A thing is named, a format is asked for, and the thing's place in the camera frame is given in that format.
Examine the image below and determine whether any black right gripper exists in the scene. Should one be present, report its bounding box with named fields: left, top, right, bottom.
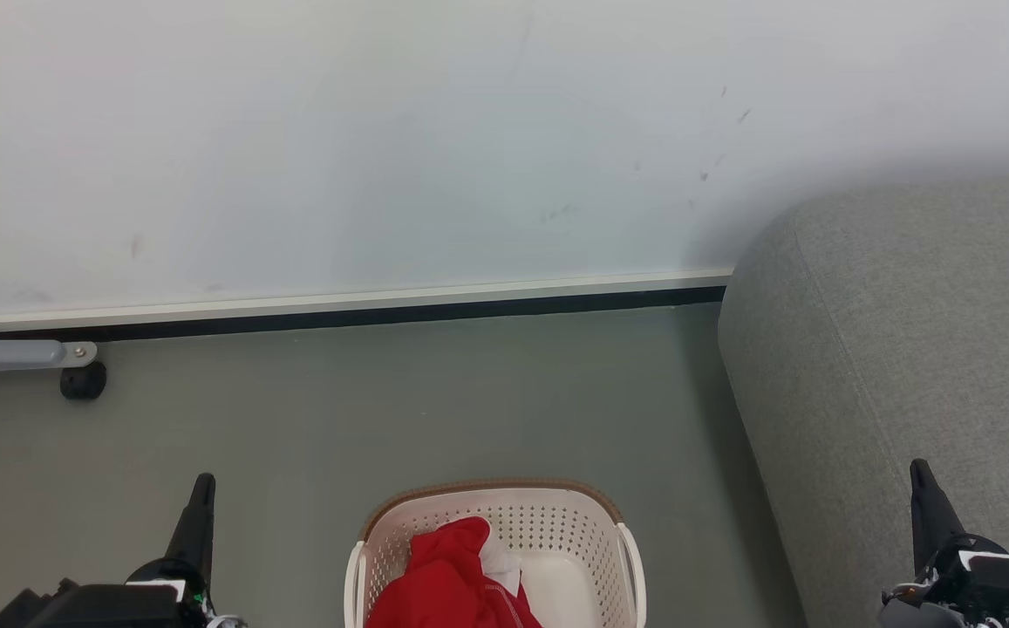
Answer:
left=877, top=460, right=1009, bottom=628

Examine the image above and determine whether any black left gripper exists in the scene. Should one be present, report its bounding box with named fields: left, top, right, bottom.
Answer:
left=0, top=474, right=245, bottom=628

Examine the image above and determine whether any red garment white stitching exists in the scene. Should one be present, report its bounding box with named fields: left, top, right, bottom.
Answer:
left=365, top=516, right=543, bottom=628

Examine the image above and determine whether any grey fabric sofa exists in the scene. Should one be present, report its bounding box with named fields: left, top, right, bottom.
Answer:
left=717, top=173, right=1009, bottom=628

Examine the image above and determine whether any black caster wheel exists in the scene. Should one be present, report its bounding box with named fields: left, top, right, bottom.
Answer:
left=59, top=361, right=108, bottom=402

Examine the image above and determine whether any white black baseboard strip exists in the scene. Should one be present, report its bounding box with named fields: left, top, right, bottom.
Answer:
left=0, top=269, right=734, bottom=343

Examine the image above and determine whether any cream perforated laundry basket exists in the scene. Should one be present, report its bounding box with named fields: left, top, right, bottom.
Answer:
left=344, top=478, right=648, bottom=628

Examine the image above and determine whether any grey metal frame leg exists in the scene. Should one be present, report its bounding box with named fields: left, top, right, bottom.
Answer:
left=0, top=321, right=99, bottom=376

